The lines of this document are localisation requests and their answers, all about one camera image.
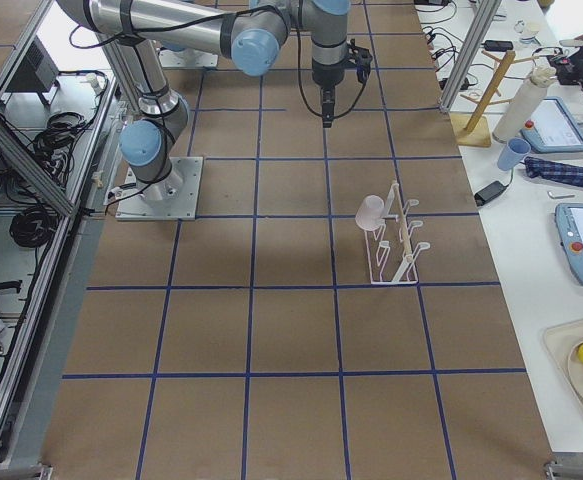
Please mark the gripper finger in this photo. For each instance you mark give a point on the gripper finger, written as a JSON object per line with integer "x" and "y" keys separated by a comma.
{"x": 324, "y": 104}
{"x": 330, "y": 105}

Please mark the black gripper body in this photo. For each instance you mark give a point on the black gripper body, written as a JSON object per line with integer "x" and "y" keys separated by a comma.
{"x": 327, "y": 76}

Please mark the pink plastic cup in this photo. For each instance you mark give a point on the pink plastic cup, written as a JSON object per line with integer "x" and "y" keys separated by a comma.
{"x": 369, "y": 216}

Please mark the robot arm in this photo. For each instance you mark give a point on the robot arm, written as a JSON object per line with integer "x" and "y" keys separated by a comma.
{"x": 251, "y": 39}

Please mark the blue cup on desk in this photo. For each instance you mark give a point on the blue cup on desk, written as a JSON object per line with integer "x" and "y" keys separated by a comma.
{"x": 514, "y": 152}

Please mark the wooden mug tree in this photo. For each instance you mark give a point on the wooden mug tree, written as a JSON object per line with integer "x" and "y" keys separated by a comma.
{"x": 473, "y": 130}

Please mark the black power adapter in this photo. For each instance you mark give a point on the black power adapter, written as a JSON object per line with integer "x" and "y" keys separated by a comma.
{"x": 489, "y": 193}

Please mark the beige thermos bottle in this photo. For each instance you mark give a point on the beige thermos bottle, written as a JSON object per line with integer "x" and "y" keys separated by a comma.
{"x": 527, "y": 98}

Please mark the teach pendant far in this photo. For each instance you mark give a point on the teach pendant far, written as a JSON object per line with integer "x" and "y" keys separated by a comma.
{"x": 552, "y": 129}

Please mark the plaid folded cloth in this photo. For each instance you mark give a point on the plaid folded cloth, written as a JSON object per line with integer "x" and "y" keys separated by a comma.
{"x": 554, "y": 171}

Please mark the beige tray on desk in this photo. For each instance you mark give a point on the beige tray on desk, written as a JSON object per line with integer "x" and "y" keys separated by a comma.
{"x": 571, "y": 375}

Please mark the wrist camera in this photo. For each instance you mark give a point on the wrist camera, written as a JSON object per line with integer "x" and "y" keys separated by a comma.
{"x": 359, "y": 59}

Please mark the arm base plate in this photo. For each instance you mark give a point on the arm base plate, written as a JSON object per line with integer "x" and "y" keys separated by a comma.
{"x": 188, "y": 59}
{"x": 171, "y": 199}

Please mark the aluminium frame post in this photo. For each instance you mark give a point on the aluminium frame post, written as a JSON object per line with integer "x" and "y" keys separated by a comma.
{"x": 473, "y": 39}

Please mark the white wire cup rack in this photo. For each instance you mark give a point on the white wire cup rack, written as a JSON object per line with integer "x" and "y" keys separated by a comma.
{"x": 390, "y": 251}

